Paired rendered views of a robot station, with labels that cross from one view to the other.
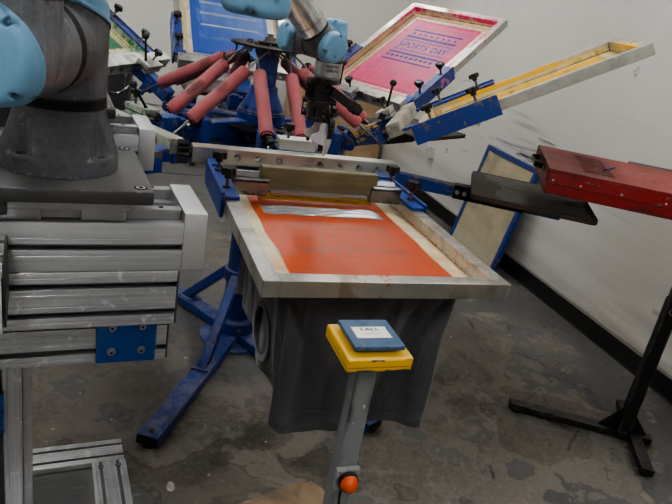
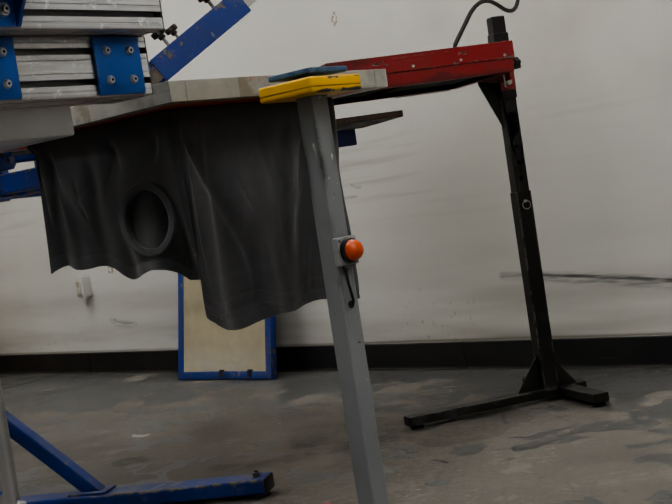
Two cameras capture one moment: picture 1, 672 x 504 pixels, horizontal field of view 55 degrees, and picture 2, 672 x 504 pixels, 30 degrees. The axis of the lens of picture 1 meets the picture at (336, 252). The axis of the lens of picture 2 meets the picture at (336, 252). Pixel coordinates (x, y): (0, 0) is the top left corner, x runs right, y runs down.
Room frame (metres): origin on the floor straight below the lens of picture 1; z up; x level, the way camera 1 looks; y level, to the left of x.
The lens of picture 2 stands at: (-0.94, 0.82, 0.77)
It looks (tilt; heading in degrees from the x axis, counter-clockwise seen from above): 3 degrees down; 336
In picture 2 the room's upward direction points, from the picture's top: 9 degrees counter-clockwise
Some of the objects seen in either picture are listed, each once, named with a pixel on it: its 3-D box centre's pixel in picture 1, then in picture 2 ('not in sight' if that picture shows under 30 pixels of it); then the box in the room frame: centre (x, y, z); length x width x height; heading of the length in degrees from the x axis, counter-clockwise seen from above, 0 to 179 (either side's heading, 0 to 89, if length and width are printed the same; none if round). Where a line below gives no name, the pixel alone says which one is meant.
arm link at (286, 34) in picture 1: (303, 38); not in sight; (1.75, 0.18, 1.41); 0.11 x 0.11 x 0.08; 36
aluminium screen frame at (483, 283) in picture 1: (338, 224); (160, 114); (1.64, 0.01, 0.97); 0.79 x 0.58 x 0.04; 22
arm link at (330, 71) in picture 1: (328, 70); not in sight; (1.83, 0.11, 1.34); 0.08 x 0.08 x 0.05
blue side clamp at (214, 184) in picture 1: (221, 187); not in sight; (1.76, 0.35, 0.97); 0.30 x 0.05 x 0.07; 22
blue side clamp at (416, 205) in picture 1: (398, 199); not in sight; (1.97, -0.16, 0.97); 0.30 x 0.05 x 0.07; 22
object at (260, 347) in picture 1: (267, 294); (120, 207); (1.52, 0.16, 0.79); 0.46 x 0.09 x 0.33; 22
